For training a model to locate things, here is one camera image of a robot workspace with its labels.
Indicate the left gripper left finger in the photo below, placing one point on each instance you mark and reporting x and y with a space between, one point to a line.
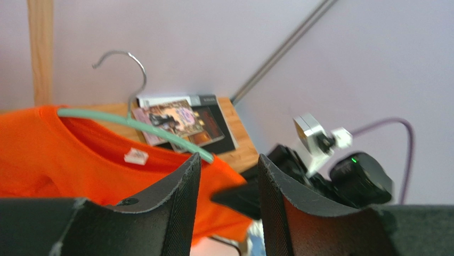
159 220

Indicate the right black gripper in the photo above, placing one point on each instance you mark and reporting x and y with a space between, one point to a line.
273 177

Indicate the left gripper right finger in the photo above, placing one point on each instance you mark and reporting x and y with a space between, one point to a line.
298 221

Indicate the white printed t shirt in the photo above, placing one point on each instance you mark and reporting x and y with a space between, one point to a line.
255 239

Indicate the orange t shirt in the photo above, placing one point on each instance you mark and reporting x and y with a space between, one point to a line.
46 156

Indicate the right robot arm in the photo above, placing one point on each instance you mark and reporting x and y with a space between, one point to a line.
357 181

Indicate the whiteboard with red writing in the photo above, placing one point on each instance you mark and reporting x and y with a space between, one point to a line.
215 246

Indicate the large black book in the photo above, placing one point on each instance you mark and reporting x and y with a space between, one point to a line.
197 101

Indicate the pink cover book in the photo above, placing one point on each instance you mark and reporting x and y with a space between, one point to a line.
175 117

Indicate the wooden clothes rack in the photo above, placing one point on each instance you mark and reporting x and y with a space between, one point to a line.
41 33

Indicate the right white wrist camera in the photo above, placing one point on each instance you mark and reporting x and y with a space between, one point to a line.
314 145

